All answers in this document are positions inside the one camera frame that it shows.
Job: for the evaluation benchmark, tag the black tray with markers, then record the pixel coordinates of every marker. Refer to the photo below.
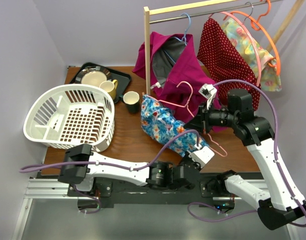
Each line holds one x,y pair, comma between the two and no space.
123,78

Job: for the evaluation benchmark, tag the orange plastic hanger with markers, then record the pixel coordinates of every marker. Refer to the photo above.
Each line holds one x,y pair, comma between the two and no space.
258,27

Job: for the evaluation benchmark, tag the red polka dot skirt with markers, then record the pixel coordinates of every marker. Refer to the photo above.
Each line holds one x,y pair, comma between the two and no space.
220,57

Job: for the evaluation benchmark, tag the magenta cloth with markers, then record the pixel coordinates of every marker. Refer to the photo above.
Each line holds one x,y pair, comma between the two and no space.
182,80

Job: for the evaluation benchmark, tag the black mug cream inside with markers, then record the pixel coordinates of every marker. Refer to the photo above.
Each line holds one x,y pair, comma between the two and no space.
131,101

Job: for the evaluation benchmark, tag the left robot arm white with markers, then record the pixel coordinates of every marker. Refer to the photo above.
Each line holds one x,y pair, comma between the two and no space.
82,166

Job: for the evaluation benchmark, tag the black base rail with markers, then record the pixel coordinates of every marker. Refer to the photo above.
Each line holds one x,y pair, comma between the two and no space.
111,192

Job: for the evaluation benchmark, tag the yellow mug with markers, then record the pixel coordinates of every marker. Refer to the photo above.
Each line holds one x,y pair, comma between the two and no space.
110,86

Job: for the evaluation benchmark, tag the wooden clothes rack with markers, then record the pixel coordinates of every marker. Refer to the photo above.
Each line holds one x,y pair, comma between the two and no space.
143,61

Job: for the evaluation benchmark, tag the pink plastic hanger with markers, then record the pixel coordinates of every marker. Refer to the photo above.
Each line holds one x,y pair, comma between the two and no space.
251,41

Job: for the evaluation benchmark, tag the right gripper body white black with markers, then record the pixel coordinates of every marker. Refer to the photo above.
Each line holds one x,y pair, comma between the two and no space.
211,117

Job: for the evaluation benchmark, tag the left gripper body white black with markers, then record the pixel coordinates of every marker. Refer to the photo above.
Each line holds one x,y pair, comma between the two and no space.
191,159

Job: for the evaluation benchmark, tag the cream plate black rim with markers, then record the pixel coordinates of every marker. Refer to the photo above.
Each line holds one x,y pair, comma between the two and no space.
93,75

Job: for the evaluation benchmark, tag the floral pastel skirt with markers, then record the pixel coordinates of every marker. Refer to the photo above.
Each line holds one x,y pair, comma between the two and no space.
269,81

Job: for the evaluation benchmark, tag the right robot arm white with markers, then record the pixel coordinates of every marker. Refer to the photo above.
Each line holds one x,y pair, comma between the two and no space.
282,203

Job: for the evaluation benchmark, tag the blue floral cloth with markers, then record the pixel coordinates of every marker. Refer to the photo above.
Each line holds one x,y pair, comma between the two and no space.
158,122

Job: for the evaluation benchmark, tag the blue wire hanger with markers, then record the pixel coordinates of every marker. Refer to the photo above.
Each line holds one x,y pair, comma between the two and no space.
184,38

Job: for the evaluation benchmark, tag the white laundry basket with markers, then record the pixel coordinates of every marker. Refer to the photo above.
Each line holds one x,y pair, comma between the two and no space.
69,115

